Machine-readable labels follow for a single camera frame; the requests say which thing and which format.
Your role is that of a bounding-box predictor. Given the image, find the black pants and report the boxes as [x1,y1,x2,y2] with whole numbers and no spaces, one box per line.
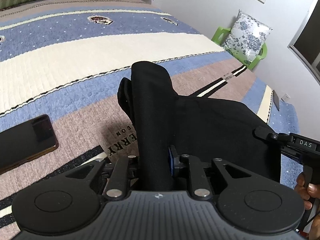
[117,61,281,191]

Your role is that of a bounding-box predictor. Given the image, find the person right hand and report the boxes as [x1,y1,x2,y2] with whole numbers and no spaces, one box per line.
[294,172,320,240]

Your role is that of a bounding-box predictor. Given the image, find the dark tablet on bed corner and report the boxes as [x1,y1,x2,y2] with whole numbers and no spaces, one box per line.
[272,90,280,111]

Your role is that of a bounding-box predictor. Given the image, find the black smartphone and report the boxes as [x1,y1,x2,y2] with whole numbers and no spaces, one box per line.
[1,114,59,174]

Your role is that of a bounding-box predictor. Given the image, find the blue floral white pillow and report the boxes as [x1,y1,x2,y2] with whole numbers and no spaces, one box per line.
[221,10,273,70]

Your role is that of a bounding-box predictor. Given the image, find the striped blue bed blanket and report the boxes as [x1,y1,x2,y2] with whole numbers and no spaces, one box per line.
[1,0,299,239]

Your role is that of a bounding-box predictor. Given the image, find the green plastic chair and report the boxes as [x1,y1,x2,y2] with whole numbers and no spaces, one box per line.
[211,26,268,71]

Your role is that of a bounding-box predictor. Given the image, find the white wall socket low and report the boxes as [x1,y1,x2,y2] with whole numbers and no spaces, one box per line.
[281,94,290,102]

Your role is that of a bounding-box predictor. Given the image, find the window with metal frame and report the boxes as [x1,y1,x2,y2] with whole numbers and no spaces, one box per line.
[288,1,319,82]

